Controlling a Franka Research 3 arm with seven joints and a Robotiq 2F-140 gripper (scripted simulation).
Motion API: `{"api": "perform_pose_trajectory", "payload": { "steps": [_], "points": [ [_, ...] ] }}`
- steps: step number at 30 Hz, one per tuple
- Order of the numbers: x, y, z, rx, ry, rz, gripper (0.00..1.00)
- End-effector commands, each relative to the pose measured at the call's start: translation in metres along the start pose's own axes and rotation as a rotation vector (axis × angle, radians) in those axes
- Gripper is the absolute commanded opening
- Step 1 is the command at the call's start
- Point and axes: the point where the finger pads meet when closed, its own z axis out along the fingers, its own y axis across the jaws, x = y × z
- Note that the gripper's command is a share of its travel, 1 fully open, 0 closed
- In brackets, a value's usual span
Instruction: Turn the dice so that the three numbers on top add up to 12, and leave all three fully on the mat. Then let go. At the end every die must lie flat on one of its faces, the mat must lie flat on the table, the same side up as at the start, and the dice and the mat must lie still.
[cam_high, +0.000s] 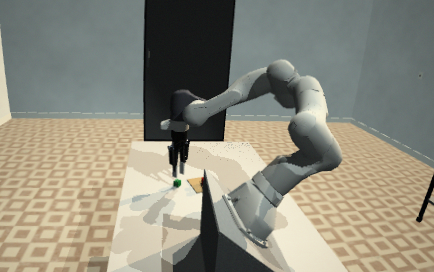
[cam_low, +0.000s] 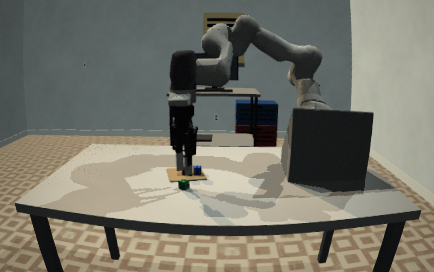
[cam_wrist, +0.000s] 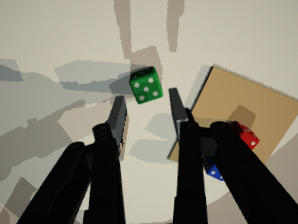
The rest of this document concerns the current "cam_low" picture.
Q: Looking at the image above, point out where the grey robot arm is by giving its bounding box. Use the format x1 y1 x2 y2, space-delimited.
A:
168 15 333 110

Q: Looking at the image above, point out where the tan flat mat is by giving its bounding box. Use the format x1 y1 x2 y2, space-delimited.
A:
167 168 207 182

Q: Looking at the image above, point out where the green die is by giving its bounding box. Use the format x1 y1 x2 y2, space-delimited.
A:
178 179 190 190

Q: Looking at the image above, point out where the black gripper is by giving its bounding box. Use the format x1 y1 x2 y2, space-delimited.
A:
169 105 198 176

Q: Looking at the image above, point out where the blue die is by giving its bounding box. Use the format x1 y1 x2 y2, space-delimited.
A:
193 165 201 175

